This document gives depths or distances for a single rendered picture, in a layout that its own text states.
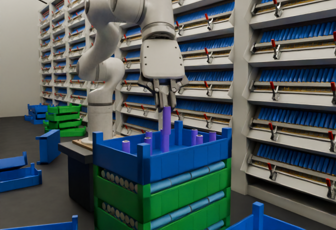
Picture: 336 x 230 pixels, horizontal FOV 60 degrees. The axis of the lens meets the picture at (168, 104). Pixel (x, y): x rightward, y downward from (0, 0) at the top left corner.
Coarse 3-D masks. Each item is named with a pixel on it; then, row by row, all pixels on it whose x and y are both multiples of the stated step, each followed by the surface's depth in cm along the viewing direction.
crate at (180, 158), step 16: (176, 128) 89; (224, 128) 76; (96, 144) 70; (112, 144) 75; (144, 144) 57; (176, 144) 90; (208, 144) 70; (224, 144) 75; (96, 160) 70; (112, 160) 65; (128, 160) 60; (144, 160) 57; (160, 160) 60; (176, 160) 63; (192, 160) 67; (208, 160) 71; (128, 176) 61; (144, 176) 57; (160, 176) 60
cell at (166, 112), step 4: (164, 108) 64; (168, 108) 64; (164, 112) 64; (168, 112) 64; (164, 116) 64; (168, 116) 64; (164, 120) 64; (168, 120) 64; (164, 124) 64; (168, 124) 64; (164, 128) 64; (168, 128) 64; (164, 132) 65; (168, 132) 65
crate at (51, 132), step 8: (40, 136) 206; (48, 136) 209; (56, 136) 227; (40, 144) 206; (48, 144) 209; (56, 144) 227; (40, 152) 206; (48, 152) 209; (56, 152) 227; (40, 160) 207; (48, 160) 209
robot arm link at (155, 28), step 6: (150, 24) 68; (156, 24) 68; (162, 24) 68; (168, 24) 69; (144, 30) 69; (150, 30) 68; (156, 30) 68; (162, 30) 68; (168, 30) 68; (174, 30) 71; (144, 36) 69; (174, 36) 70
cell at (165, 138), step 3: (162, 135) 74; (165, 135) 74; (168, 135) 74; (162, 138) 74; (165, 138) 74; (168, 138) 74; (162, 141) 74; (165, 141) 74; (168, 141) 74; (162, 144) 74; (165, 144) 74; (168, 144) 74; (162, 147) 74; (165, 147) 74; (168, 147) 74; (162, 150) 74; (165, 150) 74; (168, 150) 74
